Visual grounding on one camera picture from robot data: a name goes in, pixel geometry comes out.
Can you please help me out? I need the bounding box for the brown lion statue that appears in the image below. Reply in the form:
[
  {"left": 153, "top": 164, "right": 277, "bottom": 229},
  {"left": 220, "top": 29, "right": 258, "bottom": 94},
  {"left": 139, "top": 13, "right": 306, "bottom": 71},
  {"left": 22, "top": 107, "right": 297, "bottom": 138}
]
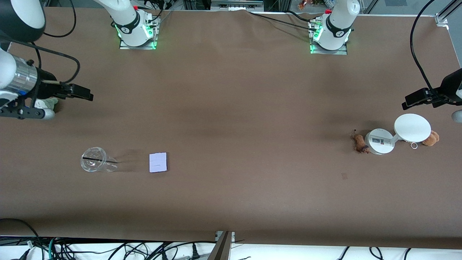
[{"left": 351, "top": 129, "right": 371, "bottom": 154}]

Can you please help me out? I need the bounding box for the grey totoro plush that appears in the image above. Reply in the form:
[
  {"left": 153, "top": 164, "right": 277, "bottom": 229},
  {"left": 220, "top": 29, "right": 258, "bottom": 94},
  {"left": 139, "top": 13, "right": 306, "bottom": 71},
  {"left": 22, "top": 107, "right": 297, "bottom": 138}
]
[{"left": 34, "top": 97, "right": 59, "bottom": 111}]

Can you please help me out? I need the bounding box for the white round desk lamp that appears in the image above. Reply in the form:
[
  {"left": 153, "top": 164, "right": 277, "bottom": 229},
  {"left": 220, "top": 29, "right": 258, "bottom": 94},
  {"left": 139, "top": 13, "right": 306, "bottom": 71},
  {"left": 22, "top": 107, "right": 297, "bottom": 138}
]
[{"left": 364, "top": 114, "right": 432, "bottom": 155}]

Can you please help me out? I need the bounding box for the black straw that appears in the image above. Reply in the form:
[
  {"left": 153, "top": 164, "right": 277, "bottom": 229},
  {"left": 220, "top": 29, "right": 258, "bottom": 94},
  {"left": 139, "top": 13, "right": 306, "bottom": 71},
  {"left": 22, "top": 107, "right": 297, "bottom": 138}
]
[{"left": 82, "top": 157, "right": 118, "bottom": 164}]

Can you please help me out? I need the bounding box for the clear plastic cup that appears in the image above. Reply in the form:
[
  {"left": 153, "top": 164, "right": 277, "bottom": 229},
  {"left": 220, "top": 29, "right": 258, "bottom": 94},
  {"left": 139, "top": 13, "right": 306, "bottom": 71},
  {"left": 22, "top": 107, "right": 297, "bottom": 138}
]
[{"left": 80, "top": 147, "right": 119, "bottom": 173}]

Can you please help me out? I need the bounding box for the brown table cover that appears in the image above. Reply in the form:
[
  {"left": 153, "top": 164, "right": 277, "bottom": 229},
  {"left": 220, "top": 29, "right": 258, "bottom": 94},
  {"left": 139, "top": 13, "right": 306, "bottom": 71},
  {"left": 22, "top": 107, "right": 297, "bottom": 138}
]
[{"left": 0, "top": 7, "right": 462, "bottom": 250}]

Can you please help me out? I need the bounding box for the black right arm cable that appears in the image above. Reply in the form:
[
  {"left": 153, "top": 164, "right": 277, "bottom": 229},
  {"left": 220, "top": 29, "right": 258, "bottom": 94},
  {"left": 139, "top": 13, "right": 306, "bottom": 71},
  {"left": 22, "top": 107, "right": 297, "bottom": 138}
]
[{"left": 0, "top": 0, "right": 81, "bottom": 86}]

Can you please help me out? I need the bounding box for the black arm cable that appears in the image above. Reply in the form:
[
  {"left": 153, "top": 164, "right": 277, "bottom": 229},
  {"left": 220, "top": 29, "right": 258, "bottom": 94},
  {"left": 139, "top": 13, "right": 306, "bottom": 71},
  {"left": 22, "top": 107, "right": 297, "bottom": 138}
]
[
  {"left": 0, "top": 0, "right": 81, "bottom": 86},
  {"left": 410, "top": 0, "right": 437, "bottom": 95}
]

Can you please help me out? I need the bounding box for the brown bear plush keychain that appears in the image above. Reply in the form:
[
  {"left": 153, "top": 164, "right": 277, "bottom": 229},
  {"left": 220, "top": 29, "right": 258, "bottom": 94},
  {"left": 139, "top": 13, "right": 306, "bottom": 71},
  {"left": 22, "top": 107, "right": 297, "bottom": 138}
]
[{"left": 422, "top": 131, "right": 440, "bottom": 147}]

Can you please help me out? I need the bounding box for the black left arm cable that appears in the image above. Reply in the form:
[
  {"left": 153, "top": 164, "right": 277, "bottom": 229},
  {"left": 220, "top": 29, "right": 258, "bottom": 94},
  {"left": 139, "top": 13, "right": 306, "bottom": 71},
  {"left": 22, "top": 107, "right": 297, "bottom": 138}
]
[{"left": 410, "top": 0, "right": 437, "bottom": 95}]

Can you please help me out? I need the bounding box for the aluminium frame profile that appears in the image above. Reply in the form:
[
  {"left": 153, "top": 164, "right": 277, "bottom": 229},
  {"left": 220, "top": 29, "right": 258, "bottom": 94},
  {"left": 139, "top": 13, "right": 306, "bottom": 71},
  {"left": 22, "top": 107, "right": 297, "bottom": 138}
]
[{"left": 435, "top": 0, "right": 462, "bottom": 26}]

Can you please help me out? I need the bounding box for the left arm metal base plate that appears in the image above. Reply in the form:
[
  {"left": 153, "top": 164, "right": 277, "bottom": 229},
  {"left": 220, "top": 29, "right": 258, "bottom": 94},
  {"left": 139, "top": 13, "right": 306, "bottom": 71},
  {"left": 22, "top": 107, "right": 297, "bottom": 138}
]
[{"left": 309, "top": 20, "right": 348, "bottom": 55}]

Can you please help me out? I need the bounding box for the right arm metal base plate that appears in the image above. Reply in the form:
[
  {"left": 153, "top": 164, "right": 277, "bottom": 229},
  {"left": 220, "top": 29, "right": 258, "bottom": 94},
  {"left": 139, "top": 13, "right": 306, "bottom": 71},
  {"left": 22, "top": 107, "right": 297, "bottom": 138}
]
[{"left": 119, "top": 14, "right": 159, "bottom": 50}]

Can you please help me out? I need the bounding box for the thick black looping cable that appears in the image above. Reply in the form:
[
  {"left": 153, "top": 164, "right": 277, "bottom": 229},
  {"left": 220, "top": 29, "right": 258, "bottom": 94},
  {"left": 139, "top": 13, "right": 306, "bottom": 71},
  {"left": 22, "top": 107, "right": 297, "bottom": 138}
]
[{"left": 0, "top": 218, "right": 40, "bottom": 250}]

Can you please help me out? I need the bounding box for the long black base cable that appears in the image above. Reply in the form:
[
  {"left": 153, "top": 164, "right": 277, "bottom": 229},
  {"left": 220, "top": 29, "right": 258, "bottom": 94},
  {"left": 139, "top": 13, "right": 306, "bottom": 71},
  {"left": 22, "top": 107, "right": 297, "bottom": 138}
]
[{"left": 247, "top": 11, "right": 319, "bottom": 32}]

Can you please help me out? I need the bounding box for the silver metal frame bar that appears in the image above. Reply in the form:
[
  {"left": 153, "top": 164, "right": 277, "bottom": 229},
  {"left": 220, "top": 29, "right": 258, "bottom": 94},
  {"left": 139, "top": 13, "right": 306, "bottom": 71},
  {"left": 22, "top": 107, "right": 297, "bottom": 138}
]
[{"left": 210, "top": 0, "right": 265, "bottom": 10}]

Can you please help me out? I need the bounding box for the grey metal post bracket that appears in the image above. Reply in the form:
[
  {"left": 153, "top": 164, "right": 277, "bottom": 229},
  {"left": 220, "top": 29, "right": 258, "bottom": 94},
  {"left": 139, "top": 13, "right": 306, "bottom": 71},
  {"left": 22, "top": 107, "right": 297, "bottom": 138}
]
[{"left": 208, "top": 231, "right": 236, "bottom": 260}]

